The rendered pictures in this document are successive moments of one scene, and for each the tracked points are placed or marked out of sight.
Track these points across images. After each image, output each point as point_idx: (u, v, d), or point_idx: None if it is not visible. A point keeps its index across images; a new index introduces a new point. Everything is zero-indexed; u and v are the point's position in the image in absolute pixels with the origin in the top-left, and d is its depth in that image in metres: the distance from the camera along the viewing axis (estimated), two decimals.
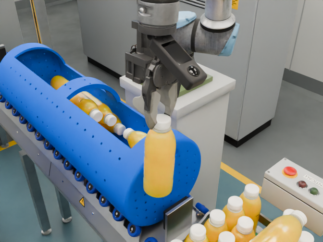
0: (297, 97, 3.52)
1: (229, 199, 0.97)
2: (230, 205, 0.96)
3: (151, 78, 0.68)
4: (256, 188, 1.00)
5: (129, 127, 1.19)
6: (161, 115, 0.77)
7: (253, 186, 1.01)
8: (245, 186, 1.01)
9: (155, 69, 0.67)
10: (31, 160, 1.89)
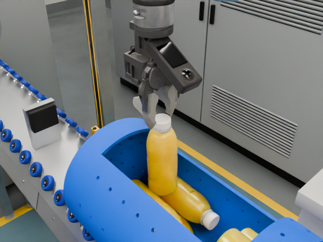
0: None
1: None
2: None
3: (147, 80, 0.68)
4: None
5: None
6: (161, 115, 0.77)
7: None
8: None
9: (151, 71, 0.67)
10: None
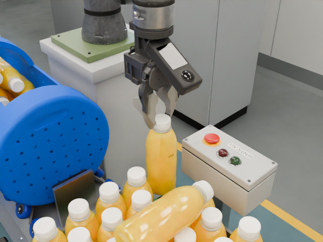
0: (278, 85, 3.34)
1: (130, 170, 0.79)
2: (129, 177, 0.77)
3: (147, 81, 0.68)
4: (167, 119, 0.76)
5: None
6: None
7: (163, 115, 0.77)
8: None
9: (151, 72, 0.67)
10: None
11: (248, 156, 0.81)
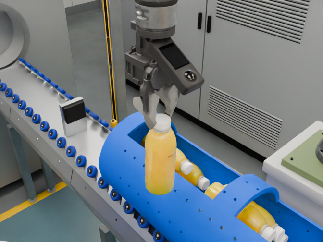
0: None
1: None
2: None
3: (149, 81, 0.68)
4: (167, 119, 0.76)
5: None
6: (190, 166, 1.12)
7: (163, 115, 0.77)
8: None
9: (153, 72, 0.67)
10: (114, 236, 1.56)
11: None
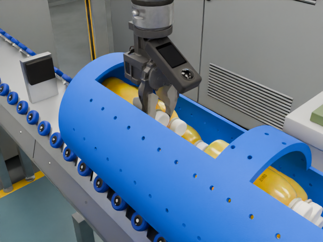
0: None
1: None
2: None
3: (147, 80, 0.68)
4: (165, 124, 0.77)
5: None
6: (183, 125, 0.81)
7: (166, 118, 0.76)
8: (159, 115, 0.75)
9: (151, 71, 0.67)
10: (91, 227, 1.25)
11: None
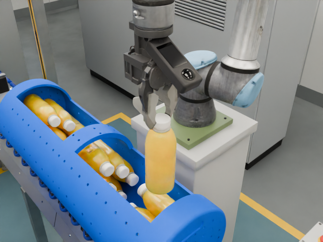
0: (307, 114, 3.41)
1: None
2: None
3: (147, 80, 0.68)
4: (57, 123, 1.29)
5: (143, 183, 1.07)
6: (72, 124, 1.34)
7: (57, 120, 1.29)
8: (52, 118, 1.27)
9: (151, 71, 0.67)
10: None
11: None
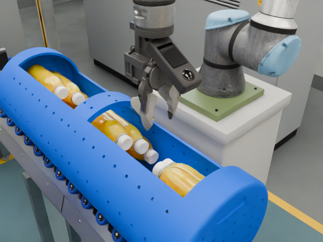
0: (322, 103, 3.25)
1: None
2: (153, 173, 0.84)
3: (147, 79, 0.68)
4: (65, 95, 1.14)
5: (167, 158, 0.92)
6: (81, 97, 1.19)
7: (65, 91, 1.14)
8: (59, 89, 1.12)
9: (152, 71, 0.67)
10: None
11: None
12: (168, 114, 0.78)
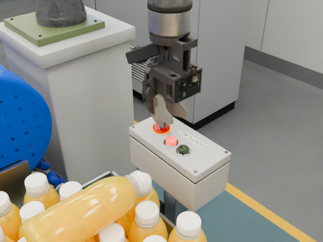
0: (267, 80, 3.25)
1: None
2: None
3: None
4: None
5: None
6: None
7: None
8: None
9: None
10: None
11: (199, 145, 0.72)
12: (164, 122, 0.76)
